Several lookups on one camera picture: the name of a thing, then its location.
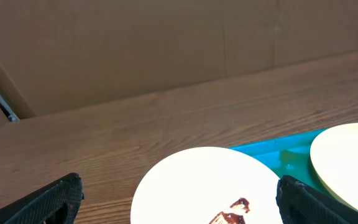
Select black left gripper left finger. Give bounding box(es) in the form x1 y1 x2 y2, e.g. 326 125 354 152
0 173 84 224

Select brown cardboard wall panel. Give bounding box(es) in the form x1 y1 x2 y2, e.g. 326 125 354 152
0 0 358 117

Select yellow-green plate with sauce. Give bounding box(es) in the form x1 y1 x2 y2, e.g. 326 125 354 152
310 123 358 211

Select white plate with sauce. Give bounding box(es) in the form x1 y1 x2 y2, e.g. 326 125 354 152
130 147 282 224

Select teal plastic tray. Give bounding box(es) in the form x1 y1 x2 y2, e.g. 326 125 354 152
230 118 358 196

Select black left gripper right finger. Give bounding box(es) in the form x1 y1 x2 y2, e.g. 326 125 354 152
276 175 358 224

